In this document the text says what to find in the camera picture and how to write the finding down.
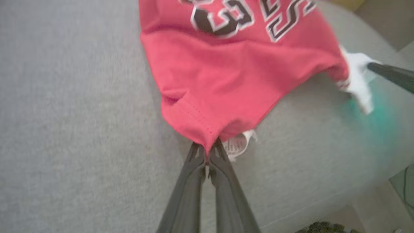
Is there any red basketball jersey white trim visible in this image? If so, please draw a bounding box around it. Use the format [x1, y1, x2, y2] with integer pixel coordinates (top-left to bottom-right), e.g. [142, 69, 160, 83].
[138, 0, 380, 162]

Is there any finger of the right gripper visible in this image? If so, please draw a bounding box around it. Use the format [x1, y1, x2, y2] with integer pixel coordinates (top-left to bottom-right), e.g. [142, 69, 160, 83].
[367, 61, 414, 94]

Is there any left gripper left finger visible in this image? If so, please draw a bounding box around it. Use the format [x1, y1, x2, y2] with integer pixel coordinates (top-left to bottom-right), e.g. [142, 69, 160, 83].
[157, 142, 206, 233]

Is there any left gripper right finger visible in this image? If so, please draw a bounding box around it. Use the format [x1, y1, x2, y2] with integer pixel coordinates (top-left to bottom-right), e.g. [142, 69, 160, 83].
[207, 139, 261, 233]

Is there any grey fabric sofa seat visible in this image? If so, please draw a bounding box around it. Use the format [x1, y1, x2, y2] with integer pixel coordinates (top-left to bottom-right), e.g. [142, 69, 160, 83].
[0, 0, 414, 233]

